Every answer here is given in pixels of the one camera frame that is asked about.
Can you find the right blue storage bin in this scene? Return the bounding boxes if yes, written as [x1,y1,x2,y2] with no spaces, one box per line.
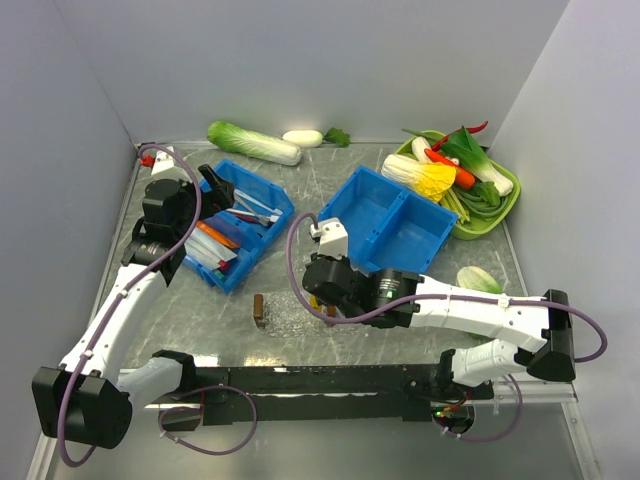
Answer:
[317,166,457,274]

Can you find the red blue toothbrush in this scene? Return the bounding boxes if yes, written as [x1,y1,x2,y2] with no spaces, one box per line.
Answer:
[226,209,280,225]

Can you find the black base frame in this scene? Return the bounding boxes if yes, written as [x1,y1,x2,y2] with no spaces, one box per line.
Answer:
[134,363,496,434]

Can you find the green beans bundle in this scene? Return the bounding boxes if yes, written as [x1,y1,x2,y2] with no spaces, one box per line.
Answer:
[439,188,506,225]

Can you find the bok choy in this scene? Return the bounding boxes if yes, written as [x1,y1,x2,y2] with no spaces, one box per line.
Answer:
[440,127,513,197]

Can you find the white radish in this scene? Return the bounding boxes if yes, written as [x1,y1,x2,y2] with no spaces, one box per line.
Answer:
[282,130,324,149]

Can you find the green vegetable tray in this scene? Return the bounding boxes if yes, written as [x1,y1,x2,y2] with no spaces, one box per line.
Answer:
[408,125,521,240]

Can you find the green napa cabbage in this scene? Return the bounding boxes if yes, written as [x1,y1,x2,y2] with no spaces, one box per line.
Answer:
[207,121,302,166]

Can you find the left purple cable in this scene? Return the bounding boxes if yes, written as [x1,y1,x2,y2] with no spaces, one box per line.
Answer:
[55,143,204,469]

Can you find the yellow capped tube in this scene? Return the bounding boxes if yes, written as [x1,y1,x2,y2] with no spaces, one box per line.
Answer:
[309,296,337,318]

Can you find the small green cabbage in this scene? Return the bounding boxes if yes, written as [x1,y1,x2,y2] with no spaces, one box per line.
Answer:
[456,266,504,294]

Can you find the purple cable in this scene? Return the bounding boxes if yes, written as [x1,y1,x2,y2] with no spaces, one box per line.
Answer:
[286,212,609,364]
[55,143,204,469]

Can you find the grey metal toothbrush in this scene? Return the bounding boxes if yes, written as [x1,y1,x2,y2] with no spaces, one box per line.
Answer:
[234,195,272,227]

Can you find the blue storage bin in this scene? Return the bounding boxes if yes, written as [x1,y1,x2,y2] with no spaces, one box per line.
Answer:
[183,159,295,294]
[317,166,457,274]

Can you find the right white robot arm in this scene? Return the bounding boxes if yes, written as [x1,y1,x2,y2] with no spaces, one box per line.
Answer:
[302,255,576,399]

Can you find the left blue storage bin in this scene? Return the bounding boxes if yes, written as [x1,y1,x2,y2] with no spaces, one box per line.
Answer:
[183,159,295,294]

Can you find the orange toothpaste tube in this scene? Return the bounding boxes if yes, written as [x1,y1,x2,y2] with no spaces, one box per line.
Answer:
[197,221,240,249]

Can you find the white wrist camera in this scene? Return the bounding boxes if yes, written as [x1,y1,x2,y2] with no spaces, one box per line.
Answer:
[140,150,177,180]
[309,217,348,260]

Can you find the purple toothpaste tube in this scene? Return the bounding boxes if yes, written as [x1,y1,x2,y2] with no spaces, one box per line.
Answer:
[203,215,244,248]

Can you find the yellow white cabbage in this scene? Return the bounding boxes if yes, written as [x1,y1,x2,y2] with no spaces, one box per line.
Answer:
[380,154,456,203]

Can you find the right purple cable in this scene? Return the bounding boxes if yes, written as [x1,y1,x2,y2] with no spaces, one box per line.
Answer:
[286,212,609,364]

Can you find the white toothpaste tube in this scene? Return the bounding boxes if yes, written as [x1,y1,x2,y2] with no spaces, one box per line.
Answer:
[185,229,237,270]

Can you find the white toothbrush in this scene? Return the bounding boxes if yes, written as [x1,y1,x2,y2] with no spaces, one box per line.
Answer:
[234,189,283,215]

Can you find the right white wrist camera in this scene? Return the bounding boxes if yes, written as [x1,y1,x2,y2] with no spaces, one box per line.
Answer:
[309,217,348,260]

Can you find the orange carrot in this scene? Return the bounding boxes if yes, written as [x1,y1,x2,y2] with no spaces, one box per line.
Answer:
[424,148,476,190]

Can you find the red chili pepper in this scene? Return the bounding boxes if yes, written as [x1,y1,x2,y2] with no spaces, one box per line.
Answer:
[430,120,489,152]

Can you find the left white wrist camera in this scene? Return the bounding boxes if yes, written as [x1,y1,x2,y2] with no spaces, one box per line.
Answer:
[140,150,177,180]

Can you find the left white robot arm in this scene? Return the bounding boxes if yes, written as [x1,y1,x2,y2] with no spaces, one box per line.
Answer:
[32,165,234,449]

